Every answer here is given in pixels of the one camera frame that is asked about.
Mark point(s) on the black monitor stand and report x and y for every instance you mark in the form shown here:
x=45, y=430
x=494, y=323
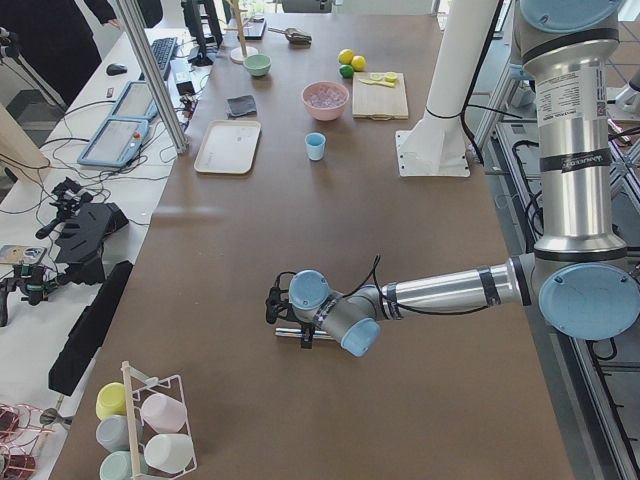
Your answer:
x=204, y=53

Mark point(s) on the white wire cup rack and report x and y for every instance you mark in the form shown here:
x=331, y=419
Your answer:
x=138, y=387

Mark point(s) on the yellow cup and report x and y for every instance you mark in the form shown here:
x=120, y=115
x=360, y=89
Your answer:
x=111, y=401

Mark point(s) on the black keyboard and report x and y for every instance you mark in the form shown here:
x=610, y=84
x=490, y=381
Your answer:
x=163, y=50

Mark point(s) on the green bowl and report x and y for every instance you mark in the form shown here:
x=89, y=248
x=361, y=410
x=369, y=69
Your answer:
x=257, y=65

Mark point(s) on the yellow plastic knife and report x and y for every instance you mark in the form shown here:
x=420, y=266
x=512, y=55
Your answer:
x=382, y=83

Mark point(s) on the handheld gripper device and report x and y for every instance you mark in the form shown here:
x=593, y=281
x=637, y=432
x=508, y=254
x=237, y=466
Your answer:
x=31, y=280

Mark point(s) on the clear ice cubes pile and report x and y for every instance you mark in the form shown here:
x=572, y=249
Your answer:
x=325, y=97

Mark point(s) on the aluminium frame post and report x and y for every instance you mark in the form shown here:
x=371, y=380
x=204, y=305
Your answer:
x=133, y=23

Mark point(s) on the black computer mouse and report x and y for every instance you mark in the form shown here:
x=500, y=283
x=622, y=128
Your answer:
x=115, y=69

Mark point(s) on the metal muddler with black cap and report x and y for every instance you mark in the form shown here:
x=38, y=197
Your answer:
x=298, y=333

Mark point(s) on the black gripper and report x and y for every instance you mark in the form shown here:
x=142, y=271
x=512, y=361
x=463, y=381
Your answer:
x=306, y=338

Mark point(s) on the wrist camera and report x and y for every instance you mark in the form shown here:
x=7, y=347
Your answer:
x=277, y=306

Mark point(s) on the mint green cup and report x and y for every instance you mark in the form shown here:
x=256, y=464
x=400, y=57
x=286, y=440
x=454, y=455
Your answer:
x=116, y=466

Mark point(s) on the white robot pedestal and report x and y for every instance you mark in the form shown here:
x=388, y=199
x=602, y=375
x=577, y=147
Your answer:
x=435, y=146

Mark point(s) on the cream rabbit tray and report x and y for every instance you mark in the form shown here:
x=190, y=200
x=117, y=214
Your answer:
x=228, y=147

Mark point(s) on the wooden cutting board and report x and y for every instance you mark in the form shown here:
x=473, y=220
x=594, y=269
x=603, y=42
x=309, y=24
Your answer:
x=377, y=102

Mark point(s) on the yellow lemon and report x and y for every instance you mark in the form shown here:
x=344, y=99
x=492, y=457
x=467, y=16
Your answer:
x=358, y=63
x=345, y=56

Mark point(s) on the black long bar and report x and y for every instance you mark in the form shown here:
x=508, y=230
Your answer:
x=89, y=332

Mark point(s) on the light blue cup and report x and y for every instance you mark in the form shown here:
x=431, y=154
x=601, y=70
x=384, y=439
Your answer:
x=315, y=143

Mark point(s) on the smartphone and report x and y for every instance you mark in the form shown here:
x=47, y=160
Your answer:
x=18, y=254

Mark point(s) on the black bracket stand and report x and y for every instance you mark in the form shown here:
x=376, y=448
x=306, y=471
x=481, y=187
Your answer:
x=81, y=242

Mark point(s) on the white cup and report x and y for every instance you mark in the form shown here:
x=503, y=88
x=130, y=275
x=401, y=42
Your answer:
x=170, y=452

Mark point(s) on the green lime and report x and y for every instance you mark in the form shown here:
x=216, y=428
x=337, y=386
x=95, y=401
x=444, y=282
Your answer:
x=346, y=71

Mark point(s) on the pink bowl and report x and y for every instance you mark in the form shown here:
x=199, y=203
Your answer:
x=325, y=114

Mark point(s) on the teach pendant tablet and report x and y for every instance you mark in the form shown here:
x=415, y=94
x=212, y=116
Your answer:
x=135, y=101
x=115, y=143

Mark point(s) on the lemon half slice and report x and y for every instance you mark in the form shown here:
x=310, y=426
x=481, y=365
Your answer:
x=390, y=77

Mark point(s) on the wooden stand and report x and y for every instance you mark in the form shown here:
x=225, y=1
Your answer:
x=239, y=54

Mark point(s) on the pink cup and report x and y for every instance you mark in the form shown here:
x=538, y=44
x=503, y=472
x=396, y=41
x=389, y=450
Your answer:
x=163, y=413

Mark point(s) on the grey cup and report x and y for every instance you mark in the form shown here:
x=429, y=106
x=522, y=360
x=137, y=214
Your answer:
x=112, y=433

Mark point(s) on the grey folded cloth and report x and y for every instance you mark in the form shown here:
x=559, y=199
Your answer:
x=241, y=106

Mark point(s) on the metal scoop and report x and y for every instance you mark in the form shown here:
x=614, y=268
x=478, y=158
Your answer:
x=293, y=35

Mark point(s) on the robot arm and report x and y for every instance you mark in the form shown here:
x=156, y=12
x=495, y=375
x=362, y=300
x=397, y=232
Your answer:
x=575, y=271

